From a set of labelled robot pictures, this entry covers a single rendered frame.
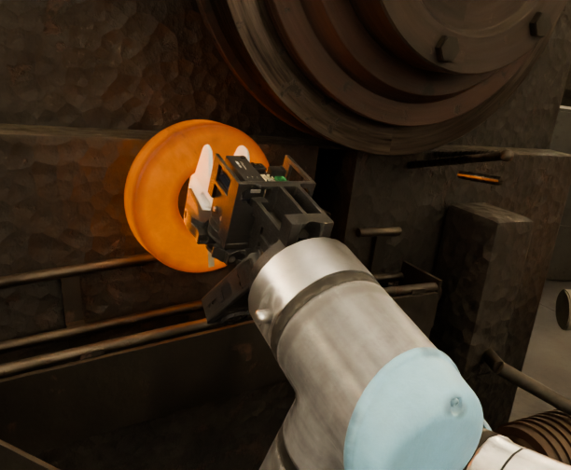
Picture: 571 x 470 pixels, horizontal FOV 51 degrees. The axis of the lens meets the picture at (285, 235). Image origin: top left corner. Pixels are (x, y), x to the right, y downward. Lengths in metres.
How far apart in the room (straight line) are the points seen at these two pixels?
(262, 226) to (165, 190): 0.15
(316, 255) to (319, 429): 0.12
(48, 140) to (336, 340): 0.38
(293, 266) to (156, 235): 0.22
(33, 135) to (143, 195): 0.12
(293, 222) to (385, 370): 0.14
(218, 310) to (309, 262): 0.15
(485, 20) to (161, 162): 0.34
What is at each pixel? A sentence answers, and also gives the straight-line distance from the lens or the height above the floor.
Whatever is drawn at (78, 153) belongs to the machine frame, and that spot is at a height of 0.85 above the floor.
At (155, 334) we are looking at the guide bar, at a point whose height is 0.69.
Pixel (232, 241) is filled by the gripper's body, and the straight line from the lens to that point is 0.49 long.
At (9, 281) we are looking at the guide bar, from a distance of 0.66.
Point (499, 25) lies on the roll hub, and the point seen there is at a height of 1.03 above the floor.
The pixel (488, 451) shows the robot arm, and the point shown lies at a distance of 0.51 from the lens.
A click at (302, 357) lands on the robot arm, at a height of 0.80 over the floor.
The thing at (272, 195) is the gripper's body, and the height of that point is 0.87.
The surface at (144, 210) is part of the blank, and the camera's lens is 0.59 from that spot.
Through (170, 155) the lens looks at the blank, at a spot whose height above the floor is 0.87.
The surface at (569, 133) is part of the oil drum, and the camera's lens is 3.34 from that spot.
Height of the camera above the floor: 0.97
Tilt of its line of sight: 17 degrees down
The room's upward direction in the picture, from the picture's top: 7 degrees clockwise
